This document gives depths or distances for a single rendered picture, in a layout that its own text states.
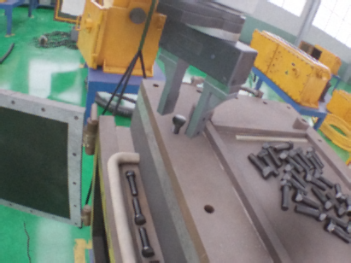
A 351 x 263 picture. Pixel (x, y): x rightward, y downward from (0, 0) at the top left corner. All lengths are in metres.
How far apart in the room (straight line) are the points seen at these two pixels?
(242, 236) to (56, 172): 0.65
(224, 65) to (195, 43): 0.05
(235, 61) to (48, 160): 0.65
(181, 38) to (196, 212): 0.22
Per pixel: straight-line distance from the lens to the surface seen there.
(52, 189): 0.91
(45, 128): 0.72
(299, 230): 0.36
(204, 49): 0.32
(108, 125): 0.60
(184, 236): 0.31
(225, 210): 0.32
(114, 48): 2.35
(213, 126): 0.42
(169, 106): 0.40
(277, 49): 3.99
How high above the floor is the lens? 1.58
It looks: 31 degrees down
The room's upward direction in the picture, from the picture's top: 20 degrees clockwise
